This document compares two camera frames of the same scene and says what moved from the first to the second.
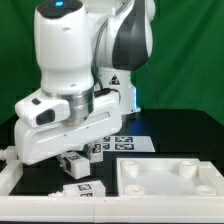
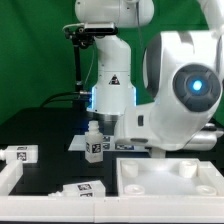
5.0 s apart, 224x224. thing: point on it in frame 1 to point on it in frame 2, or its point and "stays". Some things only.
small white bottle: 96,154 stays
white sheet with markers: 127,144 stays
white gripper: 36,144 to 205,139
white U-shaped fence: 28,208 stays
